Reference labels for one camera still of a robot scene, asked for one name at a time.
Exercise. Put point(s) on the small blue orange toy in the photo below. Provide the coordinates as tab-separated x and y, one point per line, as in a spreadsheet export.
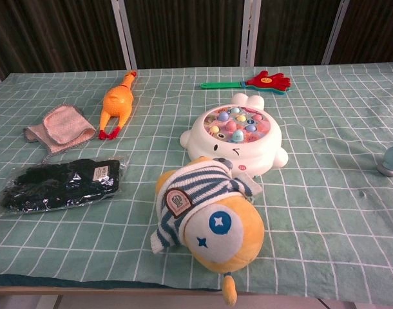
391	158

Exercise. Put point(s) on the white bear-shaped toy console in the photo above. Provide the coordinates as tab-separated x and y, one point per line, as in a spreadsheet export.
248	154

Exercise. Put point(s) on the yellow plush with striped sweater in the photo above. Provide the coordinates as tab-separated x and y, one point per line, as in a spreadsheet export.
222	231

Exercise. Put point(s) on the yellow rubber chicken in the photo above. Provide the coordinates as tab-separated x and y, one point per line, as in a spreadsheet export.
116	103

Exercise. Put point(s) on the black gloves in plastic bag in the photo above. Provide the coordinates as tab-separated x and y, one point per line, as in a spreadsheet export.
64	183

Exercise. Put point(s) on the pink folded towel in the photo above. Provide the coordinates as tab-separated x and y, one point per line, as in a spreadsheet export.
64	125

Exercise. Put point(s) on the green checked tablecloth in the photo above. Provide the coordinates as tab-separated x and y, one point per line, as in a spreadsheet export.
312	225

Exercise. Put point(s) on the white metal frame post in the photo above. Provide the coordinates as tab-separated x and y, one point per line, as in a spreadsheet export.
249	32
336	29
124	35

